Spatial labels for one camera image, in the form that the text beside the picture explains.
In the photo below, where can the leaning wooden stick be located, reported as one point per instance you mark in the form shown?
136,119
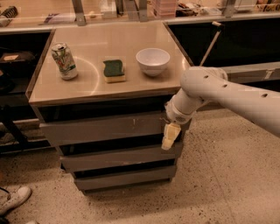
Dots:
220,27

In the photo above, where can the grey drawer cabinet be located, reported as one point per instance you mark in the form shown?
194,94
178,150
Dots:
90,96

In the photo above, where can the black bag on shelf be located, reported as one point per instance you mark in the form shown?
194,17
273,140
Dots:
17,62

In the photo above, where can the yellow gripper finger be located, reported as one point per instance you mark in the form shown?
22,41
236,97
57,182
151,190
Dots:
171,132

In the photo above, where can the crushed soda can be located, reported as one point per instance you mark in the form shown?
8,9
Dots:
63,57

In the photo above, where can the green yellow sponge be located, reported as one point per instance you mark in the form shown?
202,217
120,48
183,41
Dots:
113,71

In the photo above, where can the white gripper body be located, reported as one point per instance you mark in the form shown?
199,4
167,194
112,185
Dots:
180,115

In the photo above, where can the grey metal post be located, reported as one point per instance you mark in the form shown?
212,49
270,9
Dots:
79,12

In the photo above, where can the grey top drawer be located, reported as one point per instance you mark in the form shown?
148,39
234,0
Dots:
104,128

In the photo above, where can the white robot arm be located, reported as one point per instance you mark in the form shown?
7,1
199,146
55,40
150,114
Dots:
200,85

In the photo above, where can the grey bottom drawer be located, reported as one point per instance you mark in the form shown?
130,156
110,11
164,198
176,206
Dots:
129,178

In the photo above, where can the pink stacked containers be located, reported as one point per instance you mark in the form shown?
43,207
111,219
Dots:
164,8

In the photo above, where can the grey middle drawer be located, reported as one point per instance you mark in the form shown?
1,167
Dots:
113,158

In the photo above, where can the white bowl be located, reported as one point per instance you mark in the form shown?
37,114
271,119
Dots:
152,61

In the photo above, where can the white sneaker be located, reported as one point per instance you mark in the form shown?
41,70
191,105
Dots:
16,199

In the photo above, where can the grey drawer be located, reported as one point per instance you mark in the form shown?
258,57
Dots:
129,178
104,128
113,158

